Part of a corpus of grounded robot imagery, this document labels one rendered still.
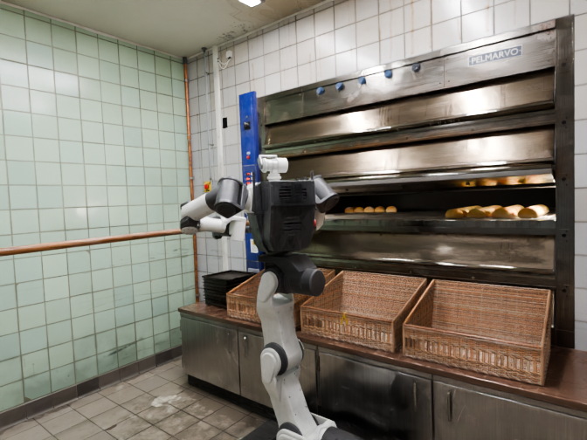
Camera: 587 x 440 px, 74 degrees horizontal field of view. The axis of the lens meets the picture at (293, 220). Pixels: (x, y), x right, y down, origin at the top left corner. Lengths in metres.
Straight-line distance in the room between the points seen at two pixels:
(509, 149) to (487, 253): 0.53
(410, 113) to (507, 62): 0.52
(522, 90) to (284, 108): 1.50
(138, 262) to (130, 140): 0.96
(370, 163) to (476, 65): 0.75
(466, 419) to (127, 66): 3.15
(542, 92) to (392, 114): 0.75
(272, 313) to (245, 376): 0.92
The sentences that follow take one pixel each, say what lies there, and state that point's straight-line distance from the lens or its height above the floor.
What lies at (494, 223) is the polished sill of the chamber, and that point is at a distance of 2.22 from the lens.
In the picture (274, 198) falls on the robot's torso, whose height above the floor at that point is 1.33.
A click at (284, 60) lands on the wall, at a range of 2.96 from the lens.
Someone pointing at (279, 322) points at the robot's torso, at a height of 0.79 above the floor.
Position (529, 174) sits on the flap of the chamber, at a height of 1.40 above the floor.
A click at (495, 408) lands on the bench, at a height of 0.47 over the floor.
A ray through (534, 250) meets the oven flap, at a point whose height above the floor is 1.03.
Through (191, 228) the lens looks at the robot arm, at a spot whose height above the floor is 1.21.
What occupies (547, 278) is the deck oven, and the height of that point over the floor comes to 0.90.
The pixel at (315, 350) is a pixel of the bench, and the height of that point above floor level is 0.52.
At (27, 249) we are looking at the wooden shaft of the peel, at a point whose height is 1.18.
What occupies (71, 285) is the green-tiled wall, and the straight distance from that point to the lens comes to 3.11.
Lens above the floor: 1.32
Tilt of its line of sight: 3 degrees down
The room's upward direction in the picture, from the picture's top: 2 degrees counter-clockwise
